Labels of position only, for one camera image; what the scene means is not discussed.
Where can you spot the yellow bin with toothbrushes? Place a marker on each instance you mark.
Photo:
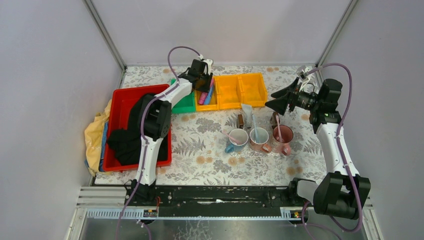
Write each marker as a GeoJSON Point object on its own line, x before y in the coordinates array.
{"type": "Point", "coordinates": [229, 91]}

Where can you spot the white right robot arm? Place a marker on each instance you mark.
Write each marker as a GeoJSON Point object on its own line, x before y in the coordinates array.
{"type": "Point", "coordinates": [343, 192]}

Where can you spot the red plastic tray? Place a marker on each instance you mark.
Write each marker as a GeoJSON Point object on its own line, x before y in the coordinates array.
{"type": "Point", "coordinates": [122, 102]}

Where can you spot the green plastic bin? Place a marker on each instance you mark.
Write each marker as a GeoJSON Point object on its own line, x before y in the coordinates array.
{"type": "Point", "coordinates": [183, 99]}

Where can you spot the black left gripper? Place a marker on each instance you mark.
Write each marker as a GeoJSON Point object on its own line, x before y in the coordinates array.
{"type": "Point", "coordinates": [203, 84]}

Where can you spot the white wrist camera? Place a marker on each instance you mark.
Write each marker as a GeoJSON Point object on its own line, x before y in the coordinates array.
{"type": "Point", "coordinates": [209, 63]}
{"type": "Point", "coordinates": [302, 73]}

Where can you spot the yellow bin with mugs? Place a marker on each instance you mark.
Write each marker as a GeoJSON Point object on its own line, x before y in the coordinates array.
{"type": "Point", "coordinates": [253, 89]}

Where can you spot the black cloth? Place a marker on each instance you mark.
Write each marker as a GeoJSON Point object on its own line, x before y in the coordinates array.
{"type": "Point", "coordinates": [127, 142]}

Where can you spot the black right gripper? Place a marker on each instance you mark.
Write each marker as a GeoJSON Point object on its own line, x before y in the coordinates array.
{"type": "Point", "coordinates": [280, 104]}

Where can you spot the pink toothbrush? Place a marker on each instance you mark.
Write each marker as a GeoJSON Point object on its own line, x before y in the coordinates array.
{"type": "Point", "coordinates": [231, 137]}
{"type": "Point", "coordinates": [280, 138]}

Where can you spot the yellow bin with toothpaste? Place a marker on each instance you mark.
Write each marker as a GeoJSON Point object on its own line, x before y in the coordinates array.
{"type": "Point", "coordinates": [213, 104]}

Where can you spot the blue cloth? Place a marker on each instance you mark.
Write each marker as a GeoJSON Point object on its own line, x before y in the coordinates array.
{"type": "Point", "coordinates": [103, 146]}

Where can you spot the white toothpaste tube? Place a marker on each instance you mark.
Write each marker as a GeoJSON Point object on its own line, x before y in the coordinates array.
{"type": "Point", "coordinates": [248, 110]}

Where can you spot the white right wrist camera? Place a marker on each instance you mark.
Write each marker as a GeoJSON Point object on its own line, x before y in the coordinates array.
{"type": "Point", "coordinates": [302, 73]}

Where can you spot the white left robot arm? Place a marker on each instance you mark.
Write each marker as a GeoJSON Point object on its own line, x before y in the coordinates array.
{"type": "Point", "coordinates": [146, 177]}

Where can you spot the yellow cloth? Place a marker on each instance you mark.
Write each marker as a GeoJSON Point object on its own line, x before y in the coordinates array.
{"type": "Point", "coordinates": [93, 139]}

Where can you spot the blue toothpaste tube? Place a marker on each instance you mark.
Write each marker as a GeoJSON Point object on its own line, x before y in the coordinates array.
{"type": "Point", "coordinates": [208, 98]}

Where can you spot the pink pumpkin-face mug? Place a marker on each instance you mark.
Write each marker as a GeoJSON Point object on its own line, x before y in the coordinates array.
{"type": "Point", "coordinates": [284, 146]}

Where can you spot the floral orange-handled mug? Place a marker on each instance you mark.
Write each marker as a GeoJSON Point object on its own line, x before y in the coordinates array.
{"type": "Point", "coordinates": [264, 138]}

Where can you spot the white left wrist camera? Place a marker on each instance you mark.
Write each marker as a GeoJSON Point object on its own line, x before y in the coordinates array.
{"type": "Point", "coordinates": [209, 63]}

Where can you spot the blue ceramic mug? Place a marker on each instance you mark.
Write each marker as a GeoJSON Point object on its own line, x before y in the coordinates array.
{"type": "Point", "coordinates": [238, 138]}

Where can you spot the pink toothpaste tube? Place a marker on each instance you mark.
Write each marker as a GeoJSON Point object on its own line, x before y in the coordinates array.
{"type": "Point", "coordinates": [204, 95]}

